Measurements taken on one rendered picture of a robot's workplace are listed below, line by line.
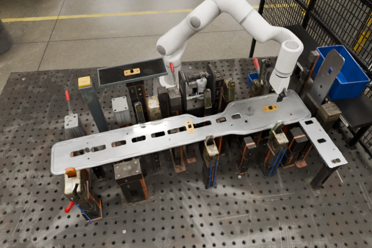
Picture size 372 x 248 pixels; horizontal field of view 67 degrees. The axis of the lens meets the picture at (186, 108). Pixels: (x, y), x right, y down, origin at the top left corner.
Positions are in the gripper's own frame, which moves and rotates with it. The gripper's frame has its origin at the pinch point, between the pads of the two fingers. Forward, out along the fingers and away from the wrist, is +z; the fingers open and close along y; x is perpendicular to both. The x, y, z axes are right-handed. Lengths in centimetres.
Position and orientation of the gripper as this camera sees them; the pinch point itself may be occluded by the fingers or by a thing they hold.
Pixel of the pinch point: (275, 93)
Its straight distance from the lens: 154.0
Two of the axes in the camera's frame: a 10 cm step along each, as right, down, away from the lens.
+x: 9.6, -2.1, 1.6
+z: 0.2, 6.4, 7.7
